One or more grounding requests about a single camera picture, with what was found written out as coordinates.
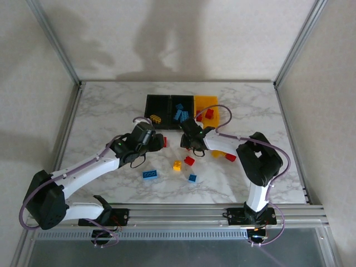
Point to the long yellow lego brick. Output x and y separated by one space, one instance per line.
155 118

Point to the small blue lego brick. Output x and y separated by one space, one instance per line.
179 106
192 178

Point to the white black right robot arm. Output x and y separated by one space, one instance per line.
222 143

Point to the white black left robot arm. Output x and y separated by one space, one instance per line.
83 172

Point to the small yellow lego brick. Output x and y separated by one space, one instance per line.
177 165

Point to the blue three-stud lego brick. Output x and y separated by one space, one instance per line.
150 174

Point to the black container with yellow brick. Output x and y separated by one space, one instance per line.
158 104

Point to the black container with blue bricks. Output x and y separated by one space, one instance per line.
189 103

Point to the grey metal panel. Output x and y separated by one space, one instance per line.
178 256

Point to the aluminium side rail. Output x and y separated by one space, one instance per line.
292 139
64 139

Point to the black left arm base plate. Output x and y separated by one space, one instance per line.
122 215

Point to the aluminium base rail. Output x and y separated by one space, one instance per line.
178 215

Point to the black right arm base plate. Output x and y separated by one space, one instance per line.
236 217

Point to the aluminium frame post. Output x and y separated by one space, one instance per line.
55 41
298 41

